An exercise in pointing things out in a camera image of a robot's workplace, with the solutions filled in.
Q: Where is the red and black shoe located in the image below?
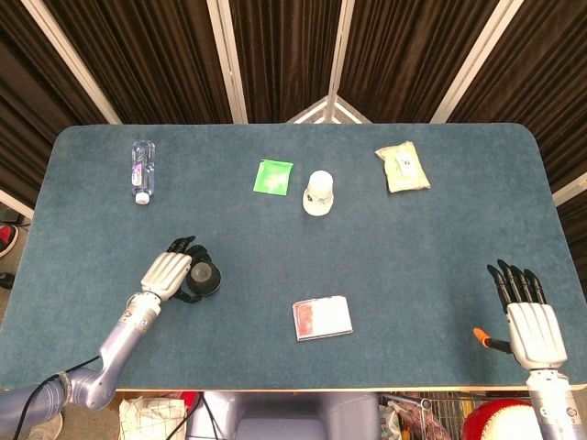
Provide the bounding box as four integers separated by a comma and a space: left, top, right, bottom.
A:
0, 224, 19, 258

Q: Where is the metal wire cart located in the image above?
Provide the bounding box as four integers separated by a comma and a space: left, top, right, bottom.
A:
378, 391, 533, 440

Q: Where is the white checked bag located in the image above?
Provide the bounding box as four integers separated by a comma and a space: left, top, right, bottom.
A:
119, 396, 187, 440

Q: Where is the white partition foot frame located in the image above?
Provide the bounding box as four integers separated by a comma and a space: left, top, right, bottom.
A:
286, 94, 371, 125

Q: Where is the blue-grey robot torso base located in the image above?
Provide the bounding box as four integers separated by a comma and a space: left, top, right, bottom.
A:
185, 390, 382, 440

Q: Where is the black round object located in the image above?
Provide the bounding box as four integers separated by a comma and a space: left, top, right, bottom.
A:
185, 258, 223, 297

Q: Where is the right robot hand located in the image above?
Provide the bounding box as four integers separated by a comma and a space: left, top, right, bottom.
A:
472, 258, 569, 370

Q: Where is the white partition floor bar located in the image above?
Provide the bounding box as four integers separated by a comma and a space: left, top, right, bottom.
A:
552, 172, 587, 205
0, 186, 36, 221

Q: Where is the dark brown pleated curtain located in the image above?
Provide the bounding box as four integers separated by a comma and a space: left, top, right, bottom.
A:
0, 0, 587, 258

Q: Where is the clear red white card box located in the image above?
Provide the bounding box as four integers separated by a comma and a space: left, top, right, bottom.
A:
292, 295, 354, 343

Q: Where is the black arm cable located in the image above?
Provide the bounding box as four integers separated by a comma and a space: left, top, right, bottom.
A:
16, 355, 102, 440

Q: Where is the green foil sachet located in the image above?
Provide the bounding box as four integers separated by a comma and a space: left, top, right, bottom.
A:
252, 159, 294, 196

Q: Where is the yellowish wet wipes pack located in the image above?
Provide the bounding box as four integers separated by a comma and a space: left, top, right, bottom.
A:
374, 140, 432, 194

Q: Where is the white partition post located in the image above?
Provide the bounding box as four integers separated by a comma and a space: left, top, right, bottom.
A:
20, 0, 123, 125
327, 0, 361, 100
429, 0, 526, 124
205, 0, 249, 124

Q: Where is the red and white ball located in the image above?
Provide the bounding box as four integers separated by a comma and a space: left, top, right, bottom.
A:
460, 398, 545, 440

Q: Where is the clear plastic water bottle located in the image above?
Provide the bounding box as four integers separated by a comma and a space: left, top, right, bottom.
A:
131, 139, 158, 206

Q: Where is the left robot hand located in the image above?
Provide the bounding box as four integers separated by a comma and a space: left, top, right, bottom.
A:
139, 235, 215, 304

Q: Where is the blue felt table cover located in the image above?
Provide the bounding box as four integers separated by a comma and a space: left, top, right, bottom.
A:
0, 122, 587, 393

